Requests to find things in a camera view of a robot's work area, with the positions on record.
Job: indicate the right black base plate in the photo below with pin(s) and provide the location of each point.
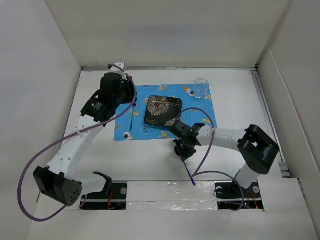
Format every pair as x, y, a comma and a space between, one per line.
229, 196

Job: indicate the clear plastic cup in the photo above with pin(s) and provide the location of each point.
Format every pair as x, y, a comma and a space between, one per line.
201, 86

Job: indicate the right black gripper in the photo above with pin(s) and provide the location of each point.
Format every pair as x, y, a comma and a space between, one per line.
184, 154

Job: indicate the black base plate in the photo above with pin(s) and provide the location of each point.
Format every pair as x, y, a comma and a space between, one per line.
229, 196
114, 200

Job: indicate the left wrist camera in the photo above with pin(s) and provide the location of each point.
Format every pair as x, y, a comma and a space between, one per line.
119, 67

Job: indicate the purple iridescent spoon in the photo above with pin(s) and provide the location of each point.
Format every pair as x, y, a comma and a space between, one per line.
187, 169

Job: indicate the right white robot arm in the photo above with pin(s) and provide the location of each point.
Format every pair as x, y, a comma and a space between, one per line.
258, 150

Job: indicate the iridescent fork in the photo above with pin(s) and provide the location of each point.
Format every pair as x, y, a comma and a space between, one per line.
132, 116

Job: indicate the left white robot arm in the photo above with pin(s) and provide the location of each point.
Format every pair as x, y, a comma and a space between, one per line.
58, 180

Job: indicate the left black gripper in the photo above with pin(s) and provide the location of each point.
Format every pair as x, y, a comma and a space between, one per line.
127, 84

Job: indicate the dark floral square plate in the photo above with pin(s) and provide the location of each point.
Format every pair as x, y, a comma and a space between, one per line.
162, 111

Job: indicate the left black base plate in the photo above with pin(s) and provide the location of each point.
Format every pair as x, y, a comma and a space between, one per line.
114, 200

